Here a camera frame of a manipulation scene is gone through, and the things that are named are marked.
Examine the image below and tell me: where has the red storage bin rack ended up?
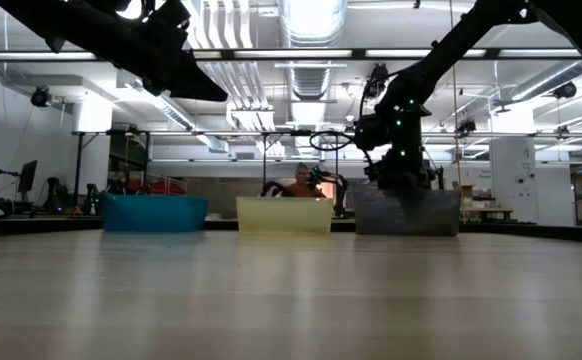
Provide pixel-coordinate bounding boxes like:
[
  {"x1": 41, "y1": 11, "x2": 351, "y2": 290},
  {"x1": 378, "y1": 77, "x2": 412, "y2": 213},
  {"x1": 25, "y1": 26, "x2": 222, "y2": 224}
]
[{"x1": 110, "y1": 170, "x2": 188, "y2": 196}]

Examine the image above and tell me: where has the white ventilation duct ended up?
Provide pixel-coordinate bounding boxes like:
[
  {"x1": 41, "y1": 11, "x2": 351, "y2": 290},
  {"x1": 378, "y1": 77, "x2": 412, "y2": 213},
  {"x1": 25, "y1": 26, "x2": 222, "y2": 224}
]
[{"x1": 115, "y1": 69, "x2": 230, "y2": 154}]

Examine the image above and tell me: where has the ceiling light strip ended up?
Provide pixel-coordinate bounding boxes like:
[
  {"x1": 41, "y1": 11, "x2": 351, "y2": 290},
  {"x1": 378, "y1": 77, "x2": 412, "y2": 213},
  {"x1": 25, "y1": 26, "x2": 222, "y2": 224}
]
[
  {"x1": 499, "y1": 48, "x2": 582, "y2": 58},
  {"x1": 0, "y1": 51, "x2": 97, "y2": 61},
  {"x1": 365, "y1": 48, "x2": 487, "y2": 58}
]

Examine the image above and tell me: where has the black aluminium table frame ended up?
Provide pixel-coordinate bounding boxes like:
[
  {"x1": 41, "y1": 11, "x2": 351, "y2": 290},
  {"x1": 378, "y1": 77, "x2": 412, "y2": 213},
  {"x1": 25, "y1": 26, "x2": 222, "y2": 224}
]
[{"x1": 0, "y1": 218, "x2": 582, "y2": 245}]

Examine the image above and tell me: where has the white ceiling light fixture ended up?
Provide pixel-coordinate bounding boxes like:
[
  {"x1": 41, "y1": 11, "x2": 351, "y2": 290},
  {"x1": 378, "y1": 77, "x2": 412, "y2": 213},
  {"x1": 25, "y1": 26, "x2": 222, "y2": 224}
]
[{"x1": 224, "y1": 85, "x2": 278, "y2": 134}]

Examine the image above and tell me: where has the small black monitor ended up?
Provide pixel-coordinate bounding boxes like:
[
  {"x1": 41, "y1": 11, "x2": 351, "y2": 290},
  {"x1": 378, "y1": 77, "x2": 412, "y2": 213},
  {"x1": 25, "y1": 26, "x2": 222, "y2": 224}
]
[{"x1": 18, "y1": 159, "x2": 40, "y2": 194}]

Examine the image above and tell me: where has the yellow plastic bin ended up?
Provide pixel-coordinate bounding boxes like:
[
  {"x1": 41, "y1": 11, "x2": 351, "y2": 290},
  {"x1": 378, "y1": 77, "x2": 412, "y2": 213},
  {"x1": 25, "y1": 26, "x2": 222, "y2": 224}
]
[{"x1": 235, "y1": 195, "x2": 335, "y2": 236}]

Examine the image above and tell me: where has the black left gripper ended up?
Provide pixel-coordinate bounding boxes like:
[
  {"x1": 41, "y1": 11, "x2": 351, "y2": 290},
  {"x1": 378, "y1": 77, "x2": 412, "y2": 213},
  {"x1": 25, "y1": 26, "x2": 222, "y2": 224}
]
[{"x1": 115, "y1": 0, "x2": 230, "y2": 103}]

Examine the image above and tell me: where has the silver ventilation duct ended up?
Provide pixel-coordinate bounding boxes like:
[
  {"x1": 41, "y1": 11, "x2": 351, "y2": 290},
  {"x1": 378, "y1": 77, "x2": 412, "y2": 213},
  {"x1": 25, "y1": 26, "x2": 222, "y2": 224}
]
[{"x1": 508, "y1": 58, "x2": 582, "y2": 104}]

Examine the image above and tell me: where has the wooden workbench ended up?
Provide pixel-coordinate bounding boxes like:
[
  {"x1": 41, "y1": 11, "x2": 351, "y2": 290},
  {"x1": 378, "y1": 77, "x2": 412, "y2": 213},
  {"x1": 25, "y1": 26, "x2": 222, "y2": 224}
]
[{"x1": 463, "y1": 205, "x2": 515, "y2": 224}]

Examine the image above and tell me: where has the grey plastic bin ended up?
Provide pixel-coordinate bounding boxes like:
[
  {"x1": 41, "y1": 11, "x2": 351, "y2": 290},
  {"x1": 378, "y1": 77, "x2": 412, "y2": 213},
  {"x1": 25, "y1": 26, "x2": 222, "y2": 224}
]
[{"x1": 353, "y1": 187, "x2": 462, "y2": 237}]

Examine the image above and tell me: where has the blue plastic bin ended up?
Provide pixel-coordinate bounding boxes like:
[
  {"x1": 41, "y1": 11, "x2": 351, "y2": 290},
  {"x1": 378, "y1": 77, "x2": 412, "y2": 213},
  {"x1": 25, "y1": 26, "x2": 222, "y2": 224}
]
[{"x1": 99, "y1": 192, "x2": 210, "y2": 234}]

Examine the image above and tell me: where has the person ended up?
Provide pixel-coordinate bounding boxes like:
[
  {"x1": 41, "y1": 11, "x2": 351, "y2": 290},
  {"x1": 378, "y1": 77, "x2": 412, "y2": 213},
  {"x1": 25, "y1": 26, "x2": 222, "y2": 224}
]
[{"x1": 285, "y1": 162, "x2": 328, "y2": 199}]

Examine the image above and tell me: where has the cardboard box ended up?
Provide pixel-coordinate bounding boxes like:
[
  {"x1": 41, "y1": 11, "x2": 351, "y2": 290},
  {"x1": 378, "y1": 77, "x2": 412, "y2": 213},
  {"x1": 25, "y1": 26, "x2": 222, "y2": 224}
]
[{"x1": 451, "y1": 180, "x2": 475, "y2": 200}]

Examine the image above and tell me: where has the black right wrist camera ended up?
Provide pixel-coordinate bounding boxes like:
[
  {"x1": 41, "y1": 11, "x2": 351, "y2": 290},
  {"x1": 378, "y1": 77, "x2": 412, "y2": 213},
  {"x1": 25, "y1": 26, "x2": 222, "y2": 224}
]
[{"x1": 353, "y1": 113, "x2": 390, "y2": 152}]

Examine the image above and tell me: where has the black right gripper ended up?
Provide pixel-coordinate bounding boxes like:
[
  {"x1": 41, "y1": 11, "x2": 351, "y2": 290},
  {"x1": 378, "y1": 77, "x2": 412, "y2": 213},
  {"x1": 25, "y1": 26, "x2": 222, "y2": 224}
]
[{"x1": 365, "y1": 97, "x2": 432, "y2": 191}]

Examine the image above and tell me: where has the black overhead beam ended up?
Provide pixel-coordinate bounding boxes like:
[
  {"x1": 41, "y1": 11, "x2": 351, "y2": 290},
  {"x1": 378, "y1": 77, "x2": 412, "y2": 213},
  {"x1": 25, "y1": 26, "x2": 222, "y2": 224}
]
[{"x1": 0, "y1": 48, "x2": 582, "y2": 64}]

